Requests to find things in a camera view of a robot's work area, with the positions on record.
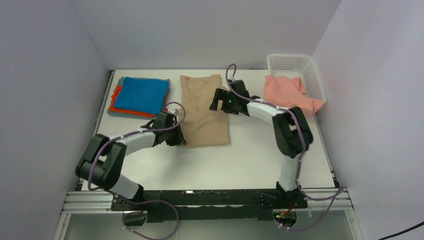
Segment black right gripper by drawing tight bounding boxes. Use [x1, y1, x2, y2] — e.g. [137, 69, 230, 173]
[209, 89, 239, 116]

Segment beige t-shirt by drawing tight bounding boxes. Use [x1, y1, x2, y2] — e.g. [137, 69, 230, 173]
[180, 74, 230, 149]

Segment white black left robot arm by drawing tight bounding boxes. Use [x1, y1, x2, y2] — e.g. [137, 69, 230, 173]
[75, 111, 186, 210]

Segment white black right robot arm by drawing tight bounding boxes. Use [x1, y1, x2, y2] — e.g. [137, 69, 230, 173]
[209, 79, 314, 208]

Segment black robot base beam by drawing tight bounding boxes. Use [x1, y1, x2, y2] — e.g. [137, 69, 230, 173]
[110, 186, 308, 223]

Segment blue folded t-shirt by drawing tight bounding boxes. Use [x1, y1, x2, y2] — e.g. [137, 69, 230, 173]
[113, 76, 170, 116]

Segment white plastic laundry basket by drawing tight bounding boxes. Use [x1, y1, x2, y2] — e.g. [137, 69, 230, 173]
[266, 53, 327, 103]

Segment pink t-shirt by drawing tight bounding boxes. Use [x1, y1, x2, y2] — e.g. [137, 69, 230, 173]
[263, 75, 325, 117]

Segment orange folded t-shirt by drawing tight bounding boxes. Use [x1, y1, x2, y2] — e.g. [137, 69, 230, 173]
[107, 85, 168, 119]

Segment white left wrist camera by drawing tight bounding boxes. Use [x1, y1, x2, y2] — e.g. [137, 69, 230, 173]
[169, 108, 180, 119]

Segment aluminium frame rails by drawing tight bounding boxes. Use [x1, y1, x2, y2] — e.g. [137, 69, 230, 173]
[53, 191, 113, 240]

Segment black floor cable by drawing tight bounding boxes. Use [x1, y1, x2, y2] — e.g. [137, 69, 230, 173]
[377, 221, 424, 240]

